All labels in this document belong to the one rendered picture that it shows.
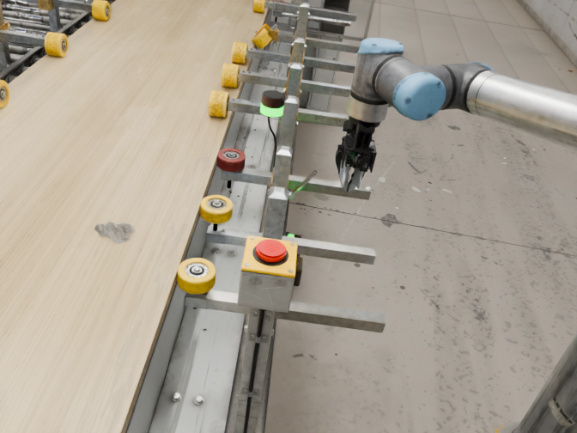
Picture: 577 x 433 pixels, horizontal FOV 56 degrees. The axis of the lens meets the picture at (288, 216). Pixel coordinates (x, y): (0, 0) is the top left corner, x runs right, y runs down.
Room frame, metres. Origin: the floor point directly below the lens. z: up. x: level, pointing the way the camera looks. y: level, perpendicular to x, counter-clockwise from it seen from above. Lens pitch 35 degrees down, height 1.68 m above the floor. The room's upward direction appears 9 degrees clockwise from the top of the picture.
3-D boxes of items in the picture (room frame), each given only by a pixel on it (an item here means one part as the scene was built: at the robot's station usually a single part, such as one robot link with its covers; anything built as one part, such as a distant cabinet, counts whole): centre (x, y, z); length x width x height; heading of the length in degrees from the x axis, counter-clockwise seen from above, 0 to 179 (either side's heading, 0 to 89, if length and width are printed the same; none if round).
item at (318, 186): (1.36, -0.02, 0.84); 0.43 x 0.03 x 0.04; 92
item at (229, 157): (1.35, 0.19, 0.85); 0.08 x 0.08 x 0.11
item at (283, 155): (1.07, 0.03, 0.87); 0.03 x 0.03 x 0.48; 2
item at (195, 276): (0.85, 0.17, 0.85); 0.08 x 0.08 x 0.11
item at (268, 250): (0.56, 0.02, 1.22); 0.04 x 0.04 x 0.02
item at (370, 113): (1.14, -0.14, 1.20); 0.10 x 0.09 x 0.05; 93
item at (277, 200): (0.82, 0.02, 0.92); 0.03 x 0.03 x 0.48; 2
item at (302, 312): (0.86, -0.03, 0.82); 0.43 x 0.03 x 0.04; 92
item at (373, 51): (1.14, -0.14, 1.29); 0.10 x 0.09 x 0.12; 31
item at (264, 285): (0.56, 0.02, 1.18); 0.07 x 0.07 x 0.08; 2
